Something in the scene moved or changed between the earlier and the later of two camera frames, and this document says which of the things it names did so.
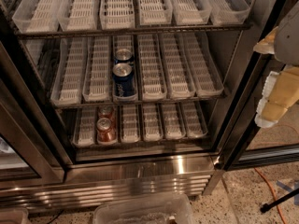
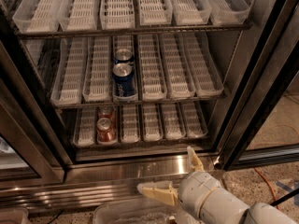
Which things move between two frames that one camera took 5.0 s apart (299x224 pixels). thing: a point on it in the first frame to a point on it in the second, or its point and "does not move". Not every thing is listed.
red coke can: [106, 131] does not move
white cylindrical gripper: [289, 44] to [195, 189]
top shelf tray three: [117, 7] does not move
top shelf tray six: [226, 5] does not move
